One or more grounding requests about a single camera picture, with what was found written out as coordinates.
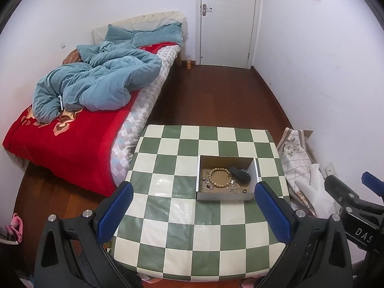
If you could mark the teal blue duvet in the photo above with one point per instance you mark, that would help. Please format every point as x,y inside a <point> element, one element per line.
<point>106,74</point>

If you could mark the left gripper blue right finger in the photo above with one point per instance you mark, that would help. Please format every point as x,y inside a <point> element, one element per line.
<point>277,212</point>

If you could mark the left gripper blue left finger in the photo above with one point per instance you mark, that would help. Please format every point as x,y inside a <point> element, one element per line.
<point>111,211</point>

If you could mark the white cardboard box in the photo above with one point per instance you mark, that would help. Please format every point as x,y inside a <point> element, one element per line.
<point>226,179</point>

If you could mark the pink slipper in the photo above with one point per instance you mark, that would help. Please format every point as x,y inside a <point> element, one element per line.
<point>15,229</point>

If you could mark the green white checkered tablecloth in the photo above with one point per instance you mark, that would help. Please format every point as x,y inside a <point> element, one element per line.
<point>167,233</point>

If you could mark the white power strip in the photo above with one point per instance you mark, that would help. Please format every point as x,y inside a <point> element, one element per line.
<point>330,170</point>

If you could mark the floral folded bedding bag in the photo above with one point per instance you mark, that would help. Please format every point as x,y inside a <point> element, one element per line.
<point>296,166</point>

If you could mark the small bottle by door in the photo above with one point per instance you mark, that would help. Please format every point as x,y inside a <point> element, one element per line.
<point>189,62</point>

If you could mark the white door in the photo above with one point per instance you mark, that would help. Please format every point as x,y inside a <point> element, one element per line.
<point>227,32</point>

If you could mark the red patterned blanket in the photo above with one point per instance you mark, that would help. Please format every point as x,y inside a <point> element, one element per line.
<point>75,147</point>

